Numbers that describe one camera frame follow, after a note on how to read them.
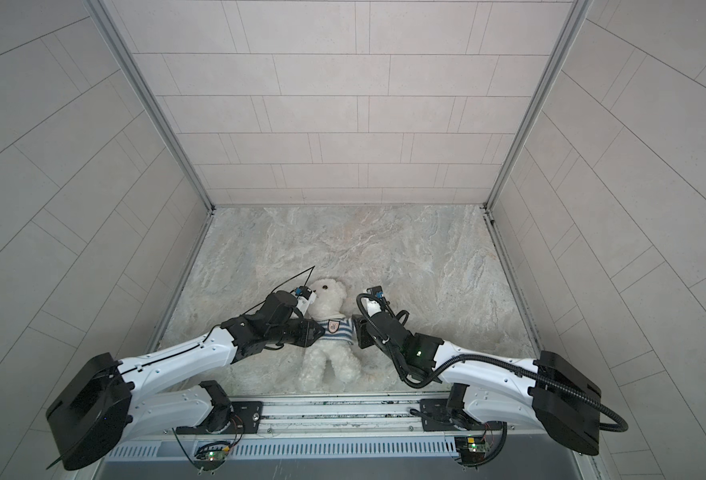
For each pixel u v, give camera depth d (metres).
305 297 0.74
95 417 0.37
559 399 0.41
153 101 0.87
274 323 0.63
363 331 0.68
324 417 0.72
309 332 0.71
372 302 0.67
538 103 0.87
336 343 0.77
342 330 0.78
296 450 0.68
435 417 0.71
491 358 0.49
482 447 0.68
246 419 0.71
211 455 0.65
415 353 0.58
